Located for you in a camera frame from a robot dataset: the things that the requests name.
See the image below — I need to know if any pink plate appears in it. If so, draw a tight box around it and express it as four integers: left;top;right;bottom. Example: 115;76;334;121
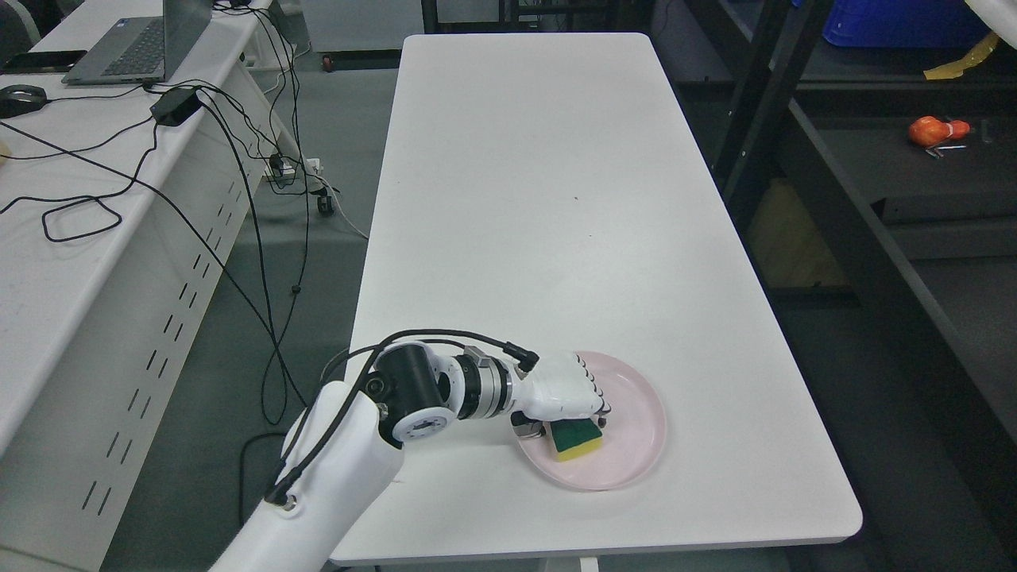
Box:
518;351;667;491

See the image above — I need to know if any white power strip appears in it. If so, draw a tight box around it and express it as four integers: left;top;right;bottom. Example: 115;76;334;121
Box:
265;155;321;186

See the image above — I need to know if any blue plastic bin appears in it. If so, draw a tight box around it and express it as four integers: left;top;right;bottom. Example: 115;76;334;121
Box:
823;1;989;48

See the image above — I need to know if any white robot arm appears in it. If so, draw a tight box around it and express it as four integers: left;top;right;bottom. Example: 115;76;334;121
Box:
211;328;539;571

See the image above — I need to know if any green yellow sponge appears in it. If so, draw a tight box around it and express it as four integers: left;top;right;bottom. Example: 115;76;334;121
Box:
549;419;603;462

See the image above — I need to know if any white table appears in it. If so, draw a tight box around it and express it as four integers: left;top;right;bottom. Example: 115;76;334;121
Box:
334;33;862;564

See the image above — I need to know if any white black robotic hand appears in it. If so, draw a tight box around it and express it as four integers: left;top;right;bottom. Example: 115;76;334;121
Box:
511;351;613;439

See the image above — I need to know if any black computer mouse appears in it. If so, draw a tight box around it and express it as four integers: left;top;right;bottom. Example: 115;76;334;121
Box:
1;84;50;119

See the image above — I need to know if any black metal rack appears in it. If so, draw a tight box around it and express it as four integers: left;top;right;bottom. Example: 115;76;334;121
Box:
671;1;1015;497

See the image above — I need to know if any black power adapter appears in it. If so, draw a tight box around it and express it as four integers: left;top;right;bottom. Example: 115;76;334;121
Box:
149;85;201;127

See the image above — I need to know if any black cable on desk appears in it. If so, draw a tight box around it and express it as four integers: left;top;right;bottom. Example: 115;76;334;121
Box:
0;119;164;243

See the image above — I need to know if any orange toy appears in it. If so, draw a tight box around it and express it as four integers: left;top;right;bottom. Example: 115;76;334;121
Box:
907;115;971;148

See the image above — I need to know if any grey laptop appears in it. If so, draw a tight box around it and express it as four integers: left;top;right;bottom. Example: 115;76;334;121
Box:
62;1;215;85

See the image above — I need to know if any black smartphone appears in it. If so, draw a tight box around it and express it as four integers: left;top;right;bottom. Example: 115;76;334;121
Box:
1;48;87;75

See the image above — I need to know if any white side desk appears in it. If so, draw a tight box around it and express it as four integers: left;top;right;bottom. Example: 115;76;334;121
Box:
1;14;294;571

